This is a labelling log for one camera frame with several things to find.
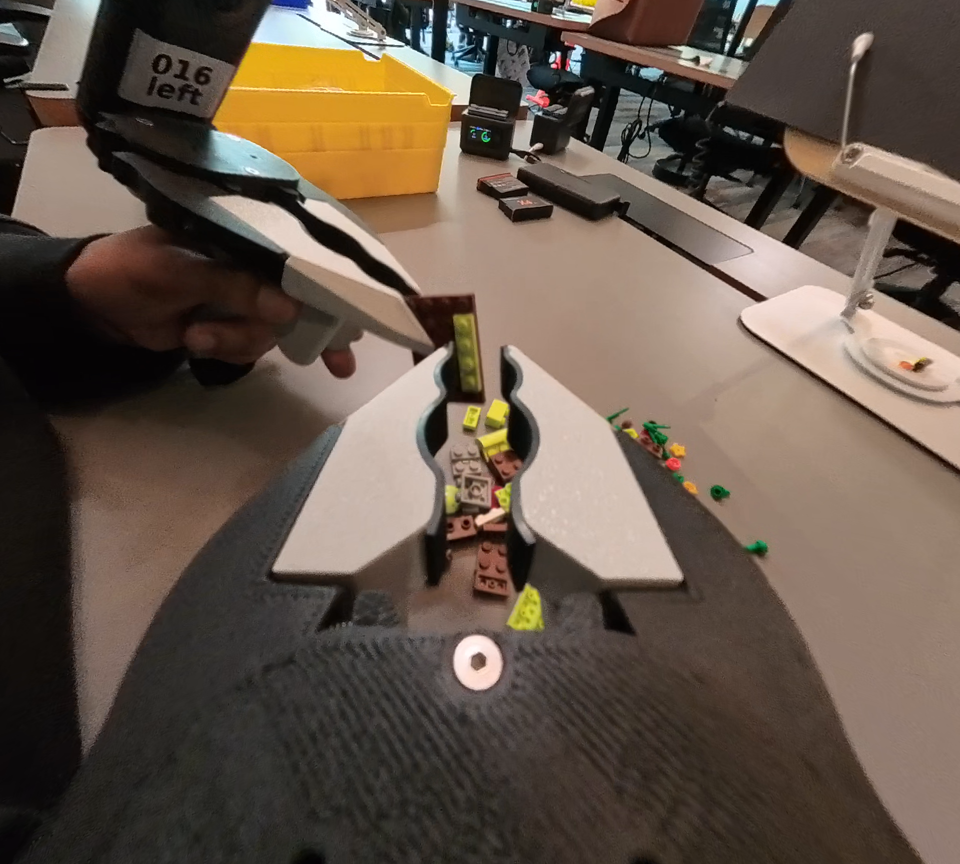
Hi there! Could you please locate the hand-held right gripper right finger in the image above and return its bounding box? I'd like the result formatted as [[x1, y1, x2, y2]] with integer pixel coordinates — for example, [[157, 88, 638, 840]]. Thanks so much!
[[501, 345, 685, 606]]

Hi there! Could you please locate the person's left forearm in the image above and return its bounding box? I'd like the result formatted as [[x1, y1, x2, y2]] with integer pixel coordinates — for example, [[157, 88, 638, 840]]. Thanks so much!
[[0, 215, 102, 404]]

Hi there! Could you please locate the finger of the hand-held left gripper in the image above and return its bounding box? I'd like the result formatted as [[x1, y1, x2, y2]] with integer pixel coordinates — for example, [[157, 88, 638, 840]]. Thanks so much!
[[202, 193, 438, 357], [291, 180, 423, 298]]

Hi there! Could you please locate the pile of toy bricks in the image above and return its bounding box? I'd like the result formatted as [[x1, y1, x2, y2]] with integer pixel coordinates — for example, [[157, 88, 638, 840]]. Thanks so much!
[[442, 398, 770, 633]]

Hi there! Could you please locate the person's left hand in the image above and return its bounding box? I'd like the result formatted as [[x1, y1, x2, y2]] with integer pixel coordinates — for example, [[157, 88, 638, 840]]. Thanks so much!
[[66, 225, 359, 379]]

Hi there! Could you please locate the black office chair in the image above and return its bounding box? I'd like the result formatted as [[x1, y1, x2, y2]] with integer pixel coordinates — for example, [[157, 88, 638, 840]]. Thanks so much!
[[652, 114, 751, 186]]

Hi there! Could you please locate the lime and brown brick assembly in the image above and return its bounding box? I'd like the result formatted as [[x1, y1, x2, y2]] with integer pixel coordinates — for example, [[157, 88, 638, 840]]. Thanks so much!
[[405, 293, 487, 404]]

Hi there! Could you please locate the yellow plastic bin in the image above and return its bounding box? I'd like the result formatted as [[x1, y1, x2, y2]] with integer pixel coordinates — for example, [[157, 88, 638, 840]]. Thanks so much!
[[213, 39, 457, 200]]

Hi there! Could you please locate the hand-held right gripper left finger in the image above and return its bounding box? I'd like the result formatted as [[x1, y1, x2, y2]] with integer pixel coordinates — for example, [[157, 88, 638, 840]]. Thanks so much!
[[271, 345, 459, 603]]

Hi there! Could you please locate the black charging case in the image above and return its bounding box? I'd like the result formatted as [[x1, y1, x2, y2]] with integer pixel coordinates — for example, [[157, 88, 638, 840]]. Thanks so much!
[[459, 73, 524, 158]]

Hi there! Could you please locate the flat black power bank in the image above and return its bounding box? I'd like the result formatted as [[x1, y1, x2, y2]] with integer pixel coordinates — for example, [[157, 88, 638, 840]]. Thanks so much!
[[517, 163, 627, 220]]

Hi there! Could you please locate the black desk cable cover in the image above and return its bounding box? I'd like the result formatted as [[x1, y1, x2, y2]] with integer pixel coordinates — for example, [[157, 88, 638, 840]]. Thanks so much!
[[600, 174, 753, 264]]

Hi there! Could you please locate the wooden desk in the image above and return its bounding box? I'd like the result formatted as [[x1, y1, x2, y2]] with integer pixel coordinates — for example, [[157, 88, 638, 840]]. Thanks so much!
[[561, 30, 751, 89]]

